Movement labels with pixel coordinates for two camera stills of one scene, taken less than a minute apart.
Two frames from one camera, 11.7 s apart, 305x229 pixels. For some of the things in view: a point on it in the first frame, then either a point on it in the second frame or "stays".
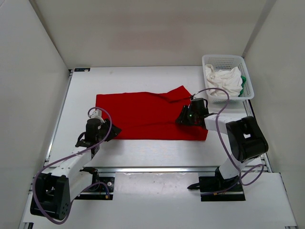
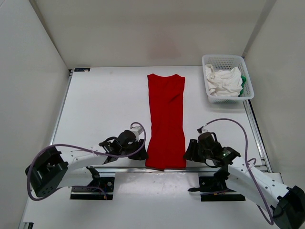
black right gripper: [182, 118] to [191, 154]
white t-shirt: [230, 80] stays
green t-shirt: [244, 79] stays
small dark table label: [82, 69] stays
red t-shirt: [149, 116] to [167, 148]
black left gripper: [114, 132] to [141, 155]
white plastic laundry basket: [223, 62] stays
